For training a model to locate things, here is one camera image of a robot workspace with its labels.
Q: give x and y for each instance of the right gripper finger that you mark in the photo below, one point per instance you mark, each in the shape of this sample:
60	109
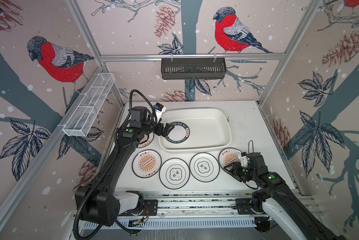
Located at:
229	168
240	177

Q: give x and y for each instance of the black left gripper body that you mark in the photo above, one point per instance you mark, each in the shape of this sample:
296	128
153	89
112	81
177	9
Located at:
150	126

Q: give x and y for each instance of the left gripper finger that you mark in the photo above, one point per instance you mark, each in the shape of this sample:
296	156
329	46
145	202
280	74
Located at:
169	125
166	131

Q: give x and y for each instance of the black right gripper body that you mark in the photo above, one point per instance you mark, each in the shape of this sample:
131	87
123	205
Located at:
244	172

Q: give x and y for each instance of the orange sunburst plate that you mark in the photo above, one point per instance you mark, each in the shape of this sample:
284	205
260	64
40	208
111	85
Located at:
146	164
228	156

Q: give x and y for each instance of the green rim plate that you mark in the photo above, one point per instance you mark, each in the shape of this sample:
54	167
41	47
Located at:
179	134

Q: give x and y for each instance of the white flower plate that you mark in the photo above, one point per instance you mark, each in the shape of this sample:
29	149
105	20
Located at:
204	167
174	173

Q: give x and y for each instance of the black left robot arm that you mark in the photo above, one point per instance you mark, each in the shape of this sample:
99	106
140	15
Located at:
97	203

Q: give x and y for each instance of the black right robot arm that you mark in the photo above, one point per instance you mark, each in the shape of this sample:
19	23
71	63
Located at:
275	198

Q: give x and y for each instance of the white plastic bin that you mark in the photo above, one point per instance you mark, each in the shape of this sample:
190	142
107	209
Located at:
209	130

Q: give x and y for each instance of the orange plate far left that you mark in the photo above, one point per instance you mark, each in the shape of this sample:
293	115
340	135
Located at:
146	140

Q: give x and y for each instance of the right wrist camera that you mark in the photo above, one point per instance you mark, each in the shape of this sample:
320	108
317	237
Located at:
244	159

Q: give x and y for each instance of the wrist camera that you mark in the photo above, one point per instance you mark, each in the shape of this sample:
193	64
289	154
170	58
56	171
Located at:
159	109
244	159

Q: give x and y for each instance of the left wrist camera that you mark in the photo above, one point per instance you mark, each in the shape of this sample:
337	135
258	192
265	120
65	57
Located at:
159	109

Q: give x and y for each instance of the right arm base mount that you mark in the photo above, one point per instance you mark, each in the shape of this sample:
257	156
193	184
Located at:
248	207

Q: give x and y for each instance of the aluminium front rail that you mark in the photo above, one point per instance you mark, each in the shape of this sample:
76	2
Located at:
196	205

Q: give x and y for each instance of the black hanging wire basket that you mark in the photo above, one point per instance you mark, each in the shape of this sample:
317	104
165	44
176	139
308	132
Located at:
193	69

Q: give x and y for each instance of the white mesh wall shelf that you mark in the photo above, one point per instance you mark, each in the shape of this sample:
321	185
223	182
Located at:
85	114

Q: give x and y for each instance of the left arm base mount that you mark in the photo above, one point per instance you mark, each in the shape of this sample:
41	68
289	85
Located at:
149	209

